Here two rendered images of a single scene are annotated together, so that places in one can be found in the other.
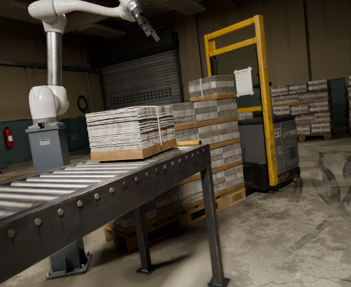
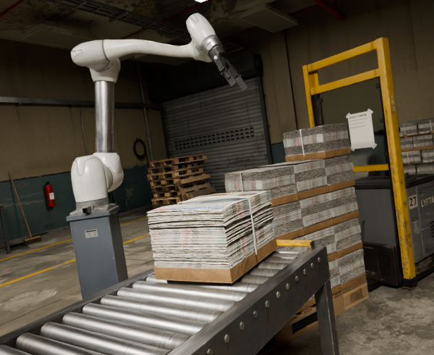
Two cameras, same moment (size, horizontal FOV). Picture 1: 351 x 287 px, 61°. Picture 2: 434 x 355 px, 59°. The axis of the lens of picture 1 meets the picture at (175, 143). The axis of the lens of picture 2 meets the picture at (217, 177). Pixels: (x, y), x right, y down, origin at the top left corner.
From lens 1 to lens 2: 0.27 m
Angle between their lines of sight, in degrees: 6
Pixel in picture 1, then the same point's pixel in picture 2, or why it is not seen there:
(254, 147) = (377, 220)
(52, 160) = (101, 258)
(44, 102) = (91, 179)
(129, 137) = (210, 249)
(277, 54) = (399, 79)
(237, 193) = (356, 290)
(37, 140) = (82, 231)
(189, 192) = not seen: hidden behind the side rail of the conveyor
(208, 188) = (326, 315)
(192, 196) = not seen: hidden behind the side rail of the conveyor
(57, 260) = not seen: outside the picture
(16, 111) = (60, 162)
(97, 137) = (163, 246)
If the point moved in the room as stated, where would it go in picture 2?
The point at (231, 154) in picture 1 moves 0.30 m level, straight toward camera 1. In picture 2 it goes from (346, 235) to (349, 246)
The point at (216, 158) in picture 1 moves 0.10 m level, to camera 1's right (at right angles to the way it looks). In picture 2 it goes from (326, 241) to (341, 239)
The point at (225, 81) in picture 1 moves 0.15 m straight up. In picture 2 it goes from (337, 132) to (334, 110)
